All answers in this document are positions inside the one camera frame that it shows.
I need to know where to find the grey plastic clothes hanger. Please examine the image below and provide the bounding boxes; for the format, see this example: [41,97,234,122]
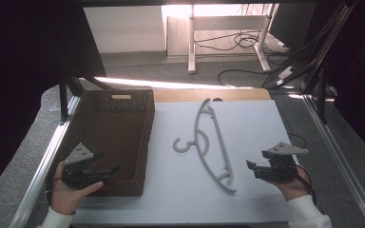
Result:
[172,98,238,195]

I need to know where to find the dark curtain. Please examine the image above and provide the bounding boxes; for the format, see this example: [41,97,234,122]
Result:
[0,0,107,203]
[303,0,365,165]

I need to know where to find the left hand-held gripper cable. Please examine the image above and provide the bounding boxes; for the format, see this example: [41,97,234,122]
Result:
[45,177,63,204]

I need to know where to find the aluminium frame rail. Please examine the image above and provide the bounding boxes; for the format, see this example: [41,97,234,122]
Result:
[301,93,365,228]
[9,94,84,228]

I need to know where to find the person's right hand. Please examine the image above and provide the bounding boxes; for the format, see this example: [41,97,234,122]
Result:
[270,164,312,202]

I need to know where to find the white table cover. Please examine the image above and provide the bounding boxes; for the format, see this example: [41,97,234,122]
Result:
[70,99,298,226]

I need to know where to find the black diagonal frame struts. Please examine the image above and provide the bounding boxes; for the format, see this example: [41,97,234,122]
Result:
[261,0,359,90]

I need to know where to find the tangle of black floor cables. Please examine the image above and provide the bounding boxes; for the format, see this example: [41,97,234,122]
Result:
[193,29,290,53]

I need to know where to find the right hand-held gripper cable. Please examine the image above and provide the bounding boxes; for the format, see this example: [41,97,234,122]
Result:
[294,164,318,205]

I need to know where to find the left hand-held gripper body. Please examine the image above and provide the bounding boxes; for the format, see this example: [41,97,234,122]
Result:
[60,142,105,191]

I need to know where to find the black floor cable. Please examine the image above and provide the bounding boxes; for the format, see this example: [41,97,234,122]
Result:
[217,67,271,87]

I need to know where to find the white power strip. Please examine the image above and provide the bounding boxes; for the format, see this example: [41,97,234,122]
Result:
[277,65,297,81]

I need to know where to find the thin black cable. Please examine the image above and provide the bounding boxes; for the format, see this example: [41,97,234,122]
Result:
[277,105,308,150]

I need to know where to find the person's left hand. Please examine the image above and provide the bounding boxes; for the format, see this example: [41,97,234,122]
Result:
[49,161,105,217]

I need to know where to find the brown woven basket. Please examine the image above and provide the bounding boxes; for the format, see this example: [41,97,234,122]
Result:
[46,88,156,198]

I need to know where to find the white panel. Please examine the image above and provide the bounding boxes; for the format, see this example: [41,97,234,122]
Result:
[83,5,167,54]

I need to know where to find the black metal stand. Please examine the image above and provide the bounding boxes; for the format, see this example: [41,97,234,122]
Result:
[317,68,330,125]
[57,75,86,124]

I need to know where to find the hand-held gripper cable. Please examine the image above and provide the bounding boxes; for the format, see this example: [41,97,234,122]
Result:
[45,177,63,204]
[294,164,318,205]

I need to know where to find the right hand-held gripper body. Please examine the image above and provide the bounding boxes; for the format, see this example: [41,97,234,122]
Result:
[261,142,310,184]

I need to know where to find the white metal desk frame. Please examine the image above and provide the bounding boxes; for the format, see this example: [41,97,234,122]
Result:
[187,3,280,75]

